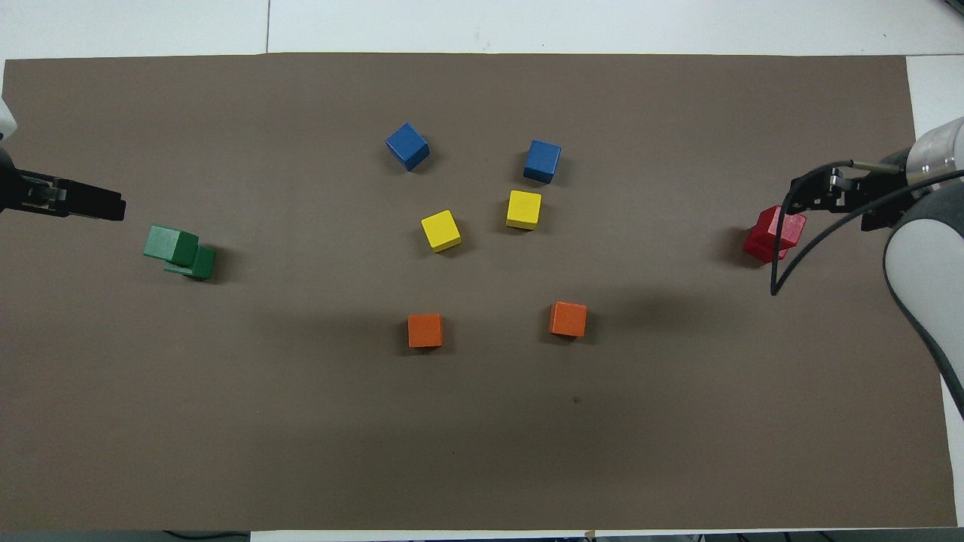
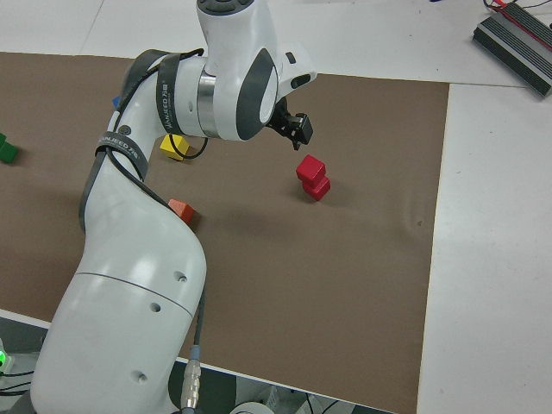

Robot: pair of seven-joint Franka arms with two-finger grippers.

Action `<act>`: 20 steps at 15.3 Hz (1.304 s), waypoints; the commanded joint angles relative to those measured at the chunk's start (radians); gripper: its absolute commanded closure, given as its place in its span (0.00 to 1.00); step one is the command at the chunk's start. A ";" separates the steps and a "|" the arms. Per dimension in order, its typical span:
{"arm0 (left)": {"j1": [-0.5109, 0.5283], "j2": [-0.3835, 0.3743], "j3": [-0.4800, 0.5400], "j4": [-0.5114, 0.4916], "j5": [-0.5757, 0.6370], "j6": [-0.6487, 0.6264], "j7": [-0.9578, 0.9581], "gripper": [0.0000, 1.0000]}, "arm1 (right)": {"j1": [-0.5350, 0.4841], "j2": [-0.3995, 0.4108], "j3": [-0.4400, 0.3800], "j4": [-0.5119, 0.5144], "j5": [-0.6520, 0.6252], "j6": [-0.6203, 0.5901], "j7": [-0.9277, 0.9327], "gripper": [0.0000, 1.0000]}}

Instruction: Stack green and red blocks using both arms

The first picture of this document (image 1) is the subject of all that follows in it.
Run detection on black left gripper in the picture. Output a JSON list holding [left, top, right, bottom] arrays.
[[0, 148, 127, 222]]

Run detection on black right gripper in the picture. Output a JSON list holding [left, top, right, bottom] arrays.
[[790, 154, 917, 232]]

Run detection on red wooden cube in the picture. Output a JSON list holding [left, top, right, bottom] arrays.
[[742, 226, 792, 264], [755, 205, 808, 253]]

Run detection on green wooden cube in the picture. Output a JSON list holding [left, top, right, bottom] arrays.
[[164, 245, 217, 282], [143, 225, 200, 266]]

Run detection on orange wooden cube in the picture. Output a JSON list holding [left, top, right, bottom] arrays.
[[549, 301, 588, 339], [407, 313, 444, 349]]

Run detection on brown table mat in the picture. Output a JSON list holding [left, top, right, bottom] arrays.
[[0, 51, 959, 532]]

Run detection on blue wooden cube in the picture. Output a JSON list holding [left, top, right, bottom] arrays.
[[385, 122, 432, 172], [523, 139, 563, 185]]

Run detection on yellow wooden cube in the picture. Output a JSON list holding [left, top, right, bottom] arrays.
[[505, 190, 543, 231], [420, 209, 463, 253]]

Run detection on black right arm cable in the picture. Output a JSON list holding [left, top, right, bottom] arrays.
[[770, 160, 964, 296]]

